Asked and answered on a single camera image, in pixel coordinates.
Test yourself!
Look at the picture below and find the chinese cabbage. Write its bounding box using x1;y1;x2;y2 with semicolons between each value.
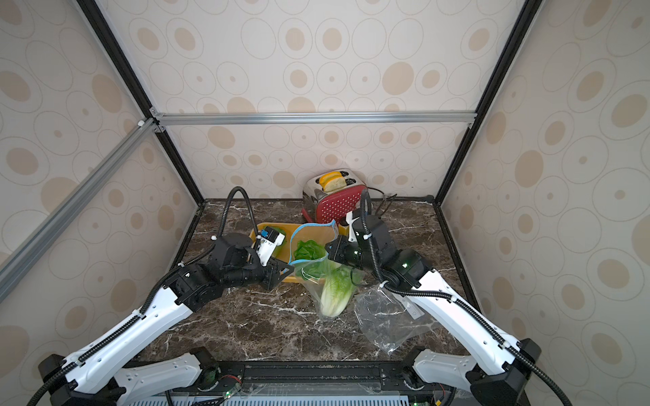
320;267;356;318
292;240;328;282
265;226;286;247

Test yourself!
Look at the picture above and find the clear zipper bag blue seal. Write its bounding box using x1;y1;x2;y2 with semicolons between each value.
289;222;364;318

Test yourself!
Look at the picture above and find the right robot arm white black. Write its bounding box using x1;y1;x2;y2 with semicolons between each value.
326;210;541;405

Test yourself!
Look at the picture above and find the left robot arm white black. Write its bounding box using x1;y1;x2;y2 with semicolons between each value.
28;228;294;405

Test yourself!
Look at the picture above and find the yellow rectangular tray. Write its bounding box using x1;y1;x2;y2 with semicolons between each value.
257;222;348;263

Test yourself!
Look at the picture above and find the red chrome toaster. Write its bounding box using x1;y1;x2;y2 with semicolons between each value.
301;168;367;223

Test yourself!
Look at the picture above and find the pale toast slice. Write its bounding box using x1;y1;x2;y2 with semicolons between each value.
323;178;347;193

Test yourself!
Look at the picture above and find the yellow toast slice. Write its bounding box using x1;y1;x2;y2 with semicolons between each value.
318;171;344;188

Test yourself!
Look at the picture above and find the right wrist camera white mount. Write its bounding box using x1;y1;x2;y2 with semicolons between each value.
345;210;359;243

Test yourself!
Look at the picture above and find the black toaster power cable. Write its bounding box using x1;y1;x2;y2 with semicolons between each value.
367;186;398;218

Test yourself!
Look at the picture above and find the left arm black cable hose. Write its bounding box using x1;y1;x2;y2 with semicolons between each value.
24;186;260;406

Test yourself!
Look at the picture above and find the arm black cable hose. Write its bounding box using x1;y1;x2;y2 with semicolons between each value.
359;188;574;406
24;186;260;406

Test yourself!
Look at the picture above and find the aluminium rail back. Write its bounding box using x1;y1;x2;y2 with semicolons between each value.
156;111;477;126

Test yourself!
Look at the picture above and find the aluminium rail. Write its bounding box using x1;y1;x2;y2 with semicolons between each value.
1;118;155;299
156;111;477;126

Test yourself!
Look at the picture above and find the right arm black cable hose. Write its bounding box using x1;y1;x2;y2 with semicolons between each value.
359;188;574;406

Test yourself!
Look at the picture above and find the aluminium rail left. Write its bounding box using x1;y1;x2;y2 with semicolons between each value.
1;118;155;299

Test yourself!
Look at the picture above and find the black frame post left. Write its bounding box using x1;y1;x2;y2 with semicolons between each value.
74;0;205;206

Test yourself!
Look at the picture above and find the black frame post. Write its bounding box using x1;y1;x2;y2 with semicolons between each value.
74;0;205;206
435;0;543;207

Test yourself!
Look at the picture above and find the black frame post right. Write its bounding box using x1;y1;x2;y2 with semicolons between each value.
435;0;543;207

